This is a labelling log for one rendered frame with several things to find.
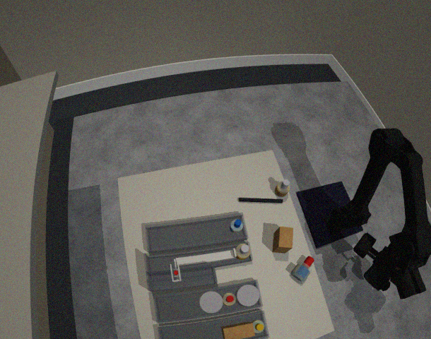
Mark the black flat bar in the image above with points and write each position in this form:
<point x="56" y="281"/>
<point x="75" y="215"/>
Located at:
<point x="262" y="200"/>

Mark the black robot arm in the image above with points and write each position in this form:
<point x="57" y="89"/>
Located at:
<point x="411" y="248"/>

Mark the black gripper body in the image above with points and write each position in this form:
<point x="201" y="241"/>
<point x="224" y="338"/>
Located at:
<point x="365" y="244"/>

